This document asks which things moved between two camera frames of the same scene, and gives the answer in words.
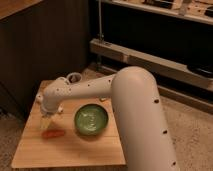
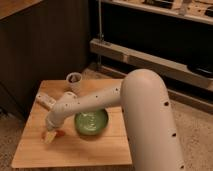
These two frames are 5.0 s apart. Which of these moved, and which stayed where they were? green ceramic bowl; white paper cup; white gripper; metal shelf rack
Moved: white gripper
Stayed: white paper cup; green ceramic bowl; metal shelf rack
